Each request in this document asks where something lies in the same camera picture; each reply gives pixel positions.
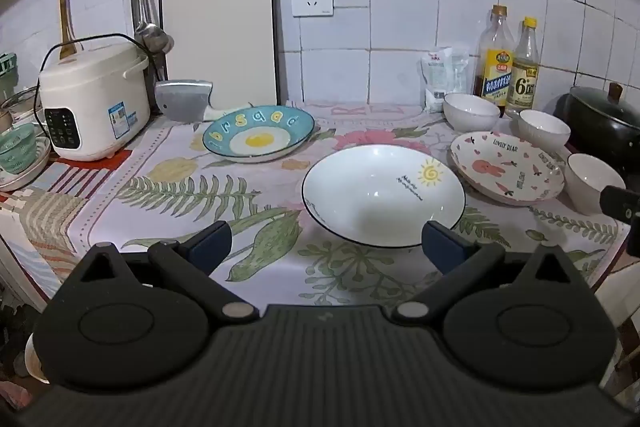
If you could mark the black wok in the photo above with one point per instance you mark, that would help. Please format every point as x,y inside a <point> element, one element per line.
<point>600,142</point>

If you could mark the white bowl with dark rim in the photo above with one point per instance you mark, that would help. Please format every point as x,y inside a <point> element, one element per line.
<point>590,184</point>

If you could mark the stack of glass bowls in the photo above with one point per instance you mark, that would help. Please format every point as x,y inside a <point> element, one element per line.
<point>22,104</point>

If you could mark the pink plate with bunny print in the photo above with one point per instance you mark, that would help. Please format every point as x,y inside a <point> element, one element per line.
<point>505,169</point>

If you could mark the floral tablecloth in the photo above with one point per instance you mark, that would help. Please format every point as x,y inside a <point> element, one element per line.
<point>200,207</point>

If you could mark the white ribbed bowl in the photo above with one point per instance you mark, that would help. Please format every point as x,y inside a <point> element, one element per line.
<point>544,127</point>
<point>470,109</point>

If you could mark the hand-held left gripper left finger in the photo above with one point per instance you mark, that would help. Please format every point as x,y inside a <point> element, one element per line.
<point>210,243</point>

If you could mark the white dish under green bowl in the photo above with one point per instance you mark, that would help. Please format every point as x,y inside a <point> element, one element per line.
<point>35,174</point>

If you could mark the white plate with sun print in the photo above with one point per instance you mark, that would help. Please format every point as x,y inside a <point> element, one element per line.
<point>370,197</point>

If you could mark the white rice cooker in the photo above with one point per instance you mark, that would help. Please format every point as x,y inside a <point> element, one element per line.
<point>95,102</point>

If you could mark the steel cleaver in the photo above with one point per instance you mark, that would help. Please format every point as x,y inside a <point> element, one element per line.
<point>182,99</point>

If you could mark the yellow-label oil bottle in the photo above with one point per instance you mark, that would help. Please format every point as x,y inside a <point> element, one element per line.
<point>495,67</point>

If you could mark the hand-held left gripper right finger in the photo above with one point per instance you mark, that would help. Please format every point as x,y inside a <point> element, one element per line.
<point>441,247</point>

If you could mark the clear vinegar bottle yellow cap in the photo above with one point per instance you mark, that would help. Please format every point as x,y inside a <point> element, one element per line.
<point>524,79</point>

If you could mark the green bowl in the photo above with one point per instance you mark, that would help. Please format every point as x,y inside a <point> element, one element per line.
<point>17,149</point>

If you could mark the wooden spatula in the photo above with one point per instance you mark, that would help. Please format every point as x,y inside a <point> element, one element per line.
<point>65,17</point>

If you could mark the blue plate with egg print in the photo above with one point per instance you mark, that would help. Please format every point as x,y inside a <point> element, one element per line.
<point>257,137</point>

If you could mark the white plastic seasoning bag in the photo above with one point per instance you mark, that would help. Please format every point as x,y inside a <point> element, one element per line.
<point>440,77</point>

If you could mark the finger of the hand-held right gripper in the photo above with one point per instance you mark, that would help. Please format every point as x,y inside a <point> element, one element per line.
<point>619,203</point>

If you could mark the striped cloth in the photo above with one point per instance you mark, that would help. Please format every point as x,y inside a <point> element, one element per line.
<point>50,207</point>

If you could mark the glass wok lid wooden knob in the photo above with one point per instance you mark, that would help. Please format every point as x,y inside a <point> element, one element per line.
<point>607,109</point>

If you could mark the white cutting board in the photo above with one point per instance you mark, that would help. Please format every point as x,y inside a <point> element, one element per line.
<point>220,32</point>

